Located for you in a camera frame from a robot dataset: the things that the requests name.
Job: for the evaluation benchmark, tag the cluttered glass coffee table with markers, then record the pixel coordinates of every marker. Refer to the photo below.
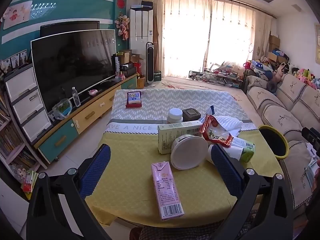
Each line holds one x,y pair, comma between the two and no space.
217,77

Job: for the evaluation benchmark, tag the beige sofa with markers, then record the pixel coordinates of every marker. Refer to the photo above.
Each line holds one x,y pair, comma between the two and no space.
287,115

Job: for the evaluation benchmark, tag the toys on floor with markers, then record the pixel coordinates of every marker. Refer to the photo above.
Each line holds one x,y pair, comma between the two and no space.
26,180

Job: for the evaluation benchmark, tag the teal and yellow TV cabinet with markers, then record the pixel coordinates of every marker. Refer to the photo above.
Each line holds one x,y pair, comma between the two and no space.
87,116

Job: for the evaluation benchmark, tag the red and blue packet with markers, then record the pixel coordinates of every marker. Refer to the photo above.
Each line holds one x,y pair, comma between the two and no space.
133,99

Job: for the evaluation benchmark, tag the white towel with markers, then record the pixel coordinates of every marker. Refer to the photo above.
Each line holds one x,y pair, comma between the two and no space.
230,125

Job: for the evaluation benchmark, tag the red round wall decoration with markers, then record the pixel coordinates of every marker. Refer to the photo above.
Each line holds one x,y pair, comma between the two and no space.
120,2

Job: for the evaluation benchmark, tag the pile of plush toys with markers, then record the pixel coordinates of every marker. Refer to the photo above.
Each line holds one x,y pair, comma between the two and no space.
306,76

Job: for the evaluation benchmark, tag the white refrigerator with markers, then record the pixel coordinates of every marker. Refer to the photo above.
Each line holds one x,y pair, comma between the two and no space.
141,27

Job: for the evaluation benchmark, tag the stacked cardboard boxes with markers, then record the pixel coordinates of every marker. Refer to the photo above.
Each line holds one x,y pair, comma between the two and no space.
275,47

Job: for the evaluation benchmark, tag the red snack packet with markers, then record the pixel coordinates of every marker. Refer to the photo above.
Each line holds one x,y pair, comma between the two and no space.
215,132

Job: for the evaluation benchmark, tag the open cardboard boxes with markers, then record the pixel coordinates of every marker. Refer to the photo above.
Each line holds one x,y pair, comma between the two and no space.
127,57

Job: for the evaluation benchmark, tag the small wall photos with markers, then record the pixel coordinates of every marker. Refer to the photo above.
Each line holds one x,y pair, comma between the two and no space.
15,60

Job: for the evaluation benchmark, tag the yellow basket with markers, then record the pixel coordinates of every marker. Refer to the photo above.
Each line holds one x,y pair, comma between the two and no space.
140,83

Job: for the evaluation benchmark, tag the cartoon wall poster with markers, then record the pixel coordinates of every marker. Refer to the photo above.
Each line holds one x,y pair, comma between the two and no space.
17,13

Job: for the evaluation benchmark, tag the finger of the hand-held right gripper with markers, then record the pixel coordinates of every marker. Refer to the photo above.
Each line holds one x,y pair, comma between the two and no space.
306,133

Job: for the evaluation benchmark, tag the white plastic drawer unit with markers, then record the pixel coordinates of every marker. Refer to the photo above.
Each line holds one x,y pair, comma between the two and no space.
25,105

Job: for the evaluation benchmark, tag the white paper cup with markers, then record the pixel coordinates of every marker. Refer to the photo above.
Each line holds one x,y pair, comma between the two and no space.
233,152

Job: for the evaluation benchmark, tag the wall picture frame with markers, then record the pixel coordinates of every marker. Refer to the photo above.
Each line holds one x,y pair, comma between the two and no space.
317,42

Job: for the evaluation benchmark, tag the white pill bottle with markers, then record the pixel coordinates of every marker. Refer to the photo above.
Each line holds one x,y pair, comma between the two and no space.
174,116

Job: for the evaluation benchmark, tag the clear water bottle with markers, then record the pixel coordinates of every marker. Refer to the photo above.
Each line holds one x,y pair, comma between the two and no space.
76,97

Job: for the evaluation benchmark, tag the small pink toy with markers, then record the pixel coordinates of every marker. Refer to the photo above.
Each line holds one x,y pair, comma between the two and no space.
93,92

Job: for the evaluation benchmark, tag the blue and white sachet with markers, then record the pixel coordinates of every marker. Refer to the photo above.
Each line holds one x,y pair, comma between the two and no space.
211,110

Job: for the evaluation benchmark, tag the green label cup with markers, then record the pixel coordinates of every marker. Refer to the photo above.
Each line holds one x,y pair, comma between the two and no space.
247,151

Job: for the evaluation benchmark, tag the bookshelf with books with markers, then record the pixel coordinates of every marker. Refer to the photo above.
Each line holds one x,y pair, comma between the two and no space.
10,140

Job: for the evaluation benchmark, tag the sheer beige curtains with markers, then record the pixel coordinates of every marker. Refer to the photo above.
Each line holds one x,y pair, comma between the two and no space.
195,35

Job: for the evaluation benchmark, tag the light green carton box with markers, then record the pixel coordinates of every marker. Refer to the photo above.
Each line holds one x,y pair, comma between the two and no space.
175,131

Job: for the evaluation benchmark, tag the red container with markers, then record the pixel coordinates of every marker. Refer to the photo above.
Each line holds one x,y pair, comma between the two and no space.
138,70

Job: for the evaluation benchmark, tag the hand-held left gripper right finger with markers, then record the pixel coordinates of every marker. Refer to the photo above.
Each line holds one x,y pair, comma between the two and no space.
226,170

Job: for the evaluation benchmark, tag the pink milk carton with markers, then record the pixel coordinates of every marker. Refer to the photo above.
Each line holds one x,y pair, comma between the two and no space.
166,190

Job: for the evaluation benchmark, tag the star print bag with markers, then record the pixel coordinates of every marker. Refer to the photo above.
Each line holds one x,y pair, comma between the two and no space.
257,66

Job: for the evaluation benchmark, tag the white round bowl lid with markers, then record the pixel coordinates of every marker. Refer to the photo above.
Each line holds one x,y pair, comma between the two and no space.
188,153

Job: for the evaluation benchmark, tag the large curved television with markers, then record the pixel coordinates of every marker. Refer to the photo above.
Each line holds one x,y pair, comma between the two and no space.
72,65

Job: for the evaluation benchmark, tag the plastic bag with greens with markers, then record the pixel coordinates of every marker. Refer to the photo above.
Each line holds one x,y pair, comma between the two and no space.
62,108

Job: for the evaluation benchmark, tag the black tower fan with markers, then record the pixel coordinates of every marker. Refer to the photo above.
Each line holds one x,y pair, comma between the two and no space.
150,62

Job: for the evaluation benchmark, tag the yellow rimmed trash bin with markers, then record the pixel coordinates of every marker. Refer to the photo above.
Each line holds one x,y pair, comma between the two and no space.
272,140

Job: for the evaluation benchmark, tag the dark square box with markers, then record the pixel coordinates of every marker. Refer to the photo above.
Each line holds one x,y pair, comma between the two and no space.
191,113

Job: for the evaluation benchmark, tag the black device on air conditioner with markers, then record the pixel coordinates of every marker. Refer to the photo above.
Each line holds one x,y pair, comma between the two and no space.
142,4

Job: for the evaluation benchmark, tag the hanging flower decoration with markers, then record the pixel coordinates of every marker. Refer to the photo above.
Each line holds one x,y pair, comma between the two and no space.
122,25

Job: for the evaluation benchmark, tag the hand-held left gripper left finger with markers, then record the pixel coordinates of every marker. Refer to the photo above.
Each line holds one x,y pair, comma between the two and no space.
96,170

